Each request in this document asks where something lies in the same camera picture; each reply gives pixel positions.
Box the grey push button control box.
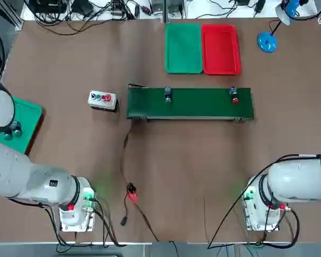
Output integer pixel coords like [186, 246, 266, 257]
[87, 90, 119, 114]

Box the red push button switch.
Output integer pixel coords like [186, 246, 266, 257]
[229, 86, 240, 105]

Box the green conveyor belt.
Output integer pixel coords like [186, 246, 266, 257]
[126, 83, 255, 124]

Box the black finned electronics box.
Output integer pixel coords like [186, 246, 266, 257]
[151, 0, 184, 15]

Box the black mini computer box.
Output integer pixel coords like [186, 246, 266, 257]
[32, 0, 68, 14]

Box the small black power module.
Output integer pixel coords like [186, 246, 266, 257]
[126, 182, 139, 201]

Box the green plastic tray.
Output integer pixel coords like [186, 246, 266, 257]
[0, 96, 45, 156]
[164, 22, 204, 75]

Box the red plastic tray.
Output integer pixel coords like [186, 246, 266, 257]
[201, 24, 242, 76]

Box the blue desk lamp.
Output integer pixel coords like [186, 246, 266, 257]
[256, 0, 303, 54]

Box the black power adapter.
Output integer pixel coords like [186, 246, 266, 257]
[254, 0, 266, 14]

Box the red and black wire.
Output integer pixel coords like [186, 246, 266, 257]
[119, 122, 136, 186]

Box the thin black cable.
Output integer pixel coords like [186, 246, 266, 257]
[133, 199, 160, 242]

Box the black cable with plug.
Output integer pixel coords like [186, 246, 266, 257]
[120, 199, 132, 226]

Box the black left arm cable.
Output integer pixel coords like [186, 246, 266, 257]
[42, 198, 128, 248]

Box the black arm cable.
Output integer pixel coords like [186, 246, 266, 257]
[207, 153, 321, 250]
[42, 198, 128, 248]

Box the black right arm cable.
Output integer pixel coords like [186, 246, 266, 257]
[207, 153, 321, 250]

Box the aluminium frame post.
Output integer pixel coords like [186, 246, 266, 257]
[162, 0, 171, 24]

